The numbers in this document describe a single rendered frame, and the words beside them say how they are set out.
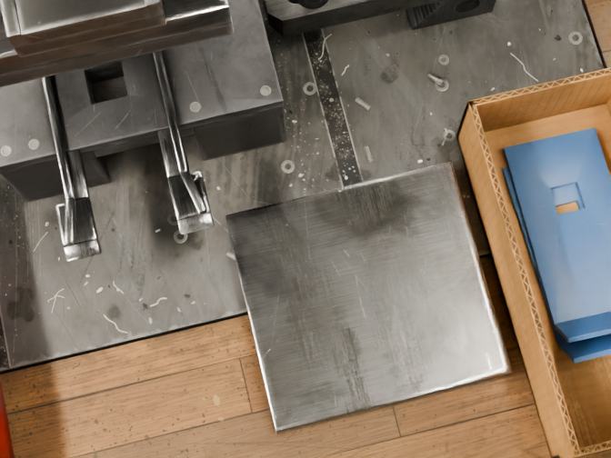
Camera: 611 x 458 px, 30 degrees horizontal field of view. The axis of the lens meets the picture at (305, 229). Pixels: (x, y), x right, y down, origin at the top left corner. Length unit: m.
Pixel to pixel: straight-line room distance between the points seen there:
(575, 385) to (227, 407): 0.25
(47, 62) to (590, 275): 0.41
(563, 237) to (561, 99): 0.10
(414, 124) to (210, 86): 0.17
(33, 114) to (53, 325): 0.16
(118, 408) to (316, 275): 0.17
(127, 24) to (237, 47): 0.20
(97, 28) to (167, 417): 0.32
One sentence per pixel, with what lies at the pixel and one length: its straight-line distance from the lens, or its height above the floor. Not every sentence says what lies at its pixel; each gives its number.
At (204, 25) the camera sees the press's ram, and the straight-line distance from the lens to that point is 0.65.
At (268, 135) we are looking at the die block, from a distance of 0.84.
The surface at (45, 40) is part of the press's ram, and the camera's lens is 0.61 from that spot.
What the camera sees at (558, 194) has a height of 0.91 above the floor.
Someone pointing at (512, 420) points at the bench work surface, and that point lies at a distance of 0.83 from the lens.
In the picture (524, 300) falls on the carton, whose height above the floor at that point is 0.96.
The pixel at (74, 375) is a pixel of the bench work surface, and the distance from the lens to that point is 0.84.
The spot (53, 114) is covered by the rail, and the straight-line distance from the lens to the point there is 0.79.
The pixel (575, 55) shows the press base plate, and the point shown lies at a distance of 0.91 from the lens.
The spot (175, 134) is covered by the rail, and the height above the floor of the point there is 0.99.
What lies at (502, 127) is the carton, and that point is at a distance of 0.87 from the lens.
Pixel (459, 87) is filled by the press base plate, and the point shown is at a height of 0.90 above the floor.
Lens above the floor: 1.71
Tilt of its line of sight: 75 degrees down
